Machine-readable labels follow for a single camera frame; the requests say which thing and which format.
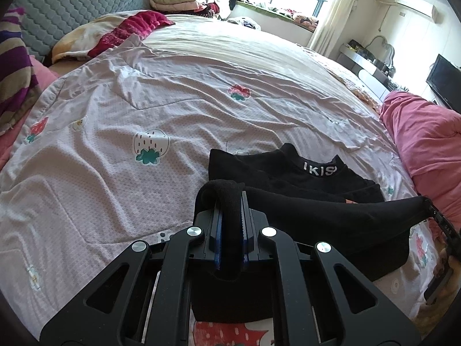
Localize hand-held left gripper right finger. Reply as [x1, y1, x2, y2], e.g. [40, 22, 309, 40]
[241, 191, 422, 346]

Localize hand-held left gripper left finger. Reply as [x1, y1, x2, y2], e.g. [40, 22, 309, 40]
[39, 192, 221, 346]

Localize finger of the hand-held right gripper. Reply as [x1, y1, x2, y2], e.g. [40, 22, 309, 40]
[422, 195, 461, 251]

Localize black turtleneck top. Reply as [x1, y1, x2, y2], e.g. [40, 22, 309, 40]
[190, 143, 429, 323]

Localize clothes on windowsill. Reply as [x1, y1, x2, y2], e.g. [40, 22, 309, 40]
[279, 7, 319, 31]

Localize pink blanket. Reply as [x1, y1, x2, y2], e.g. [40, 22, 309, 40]
[378, 91, 461, 220]

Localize black television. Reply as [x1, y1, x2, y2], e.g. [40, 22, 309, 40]
[426, 54, 461, 110]

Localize pink printed quilt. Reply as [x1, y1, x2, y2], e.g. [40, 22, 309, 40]
[0, 11, 438, 346]

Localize peach floral sheet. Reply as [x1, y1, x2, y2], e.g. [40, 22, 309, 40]
[335, 67, 384, 112]

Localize white dresser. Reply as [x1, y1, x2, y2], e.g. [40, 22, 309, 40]
[339, 43, 400, 98]

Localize heart-shaped mirror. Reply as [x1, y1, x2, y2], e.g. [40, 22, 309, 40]
[369, 35, 397, 69]

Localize black and white cloth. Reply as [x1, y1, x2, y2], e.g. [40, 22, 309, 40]
[228, 0, 262, 31]

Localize white air conditioner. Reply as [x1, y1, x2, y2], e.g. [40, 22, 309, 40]
[392, 0, 440, 24]

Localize red patterned cloth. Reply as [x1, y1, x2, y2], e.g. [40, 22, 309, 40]
[88, 11, 176, 58]

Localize green windowsill mat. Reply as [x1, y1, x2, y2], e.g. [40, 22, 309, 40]
[234, 1, 299, 18]

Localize cream curtain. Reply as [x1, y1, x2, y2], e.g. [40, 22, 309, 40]
[308, 0, 371, 56]

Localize pink pillow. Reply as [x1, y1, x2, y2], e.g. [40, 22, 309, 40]
[0, 56, 62, 168]

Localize cream pillow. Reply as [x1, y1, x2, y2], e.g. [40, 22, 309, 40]
[51, 22, 126, 63]

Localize striped purple blanket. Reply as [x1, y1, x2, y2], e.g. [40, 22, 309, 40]
[0, 7, 44, 136]

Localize grey quilted headboard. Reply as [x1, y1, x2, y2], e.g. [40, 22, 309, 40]
[11, 0, 155, 58]

